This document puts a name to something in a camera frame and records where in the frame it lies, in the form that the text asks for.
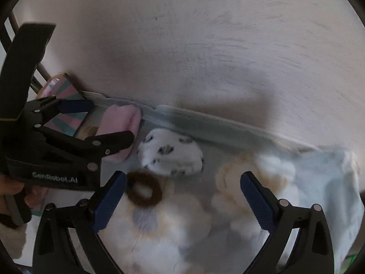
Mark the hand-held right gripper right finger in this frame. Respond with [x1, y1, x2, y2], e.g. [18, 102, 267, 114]
[240, 171, 335, 274]

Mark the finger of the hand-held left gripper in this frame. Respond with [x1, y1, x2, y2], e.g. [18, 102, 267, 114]
[42, 128, 135, 164]
[35, 97, 95, 126]

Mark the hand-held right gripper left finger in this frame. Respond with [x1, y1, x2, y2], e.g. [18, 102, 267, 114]
[33, 171, 134, 274]

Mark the pink and teal cardboard box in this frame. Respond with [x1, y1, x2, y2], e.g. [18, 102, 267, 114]
[37, 73, 96, 137]

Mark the pink fuzzy sock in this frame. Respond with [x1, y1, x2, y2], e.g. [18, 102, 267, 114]
[95, 104, 142, 163]

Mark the brown fuzzy scrunchie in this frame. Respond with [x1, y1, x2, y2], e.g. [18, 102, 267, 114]
[125, 170, 164, 207]

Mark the white patterned sock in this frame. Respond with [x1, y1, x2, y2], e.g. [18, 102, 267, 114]
[137, 128, 205, 176]

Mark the person's left hand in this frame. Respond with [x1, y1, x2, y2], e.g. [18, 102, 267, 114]
[0, 174, 46, 216]

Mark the light blue floral blanket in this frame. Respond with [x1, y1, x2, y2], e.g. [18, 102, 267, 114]
[29, 91, 360, 274]

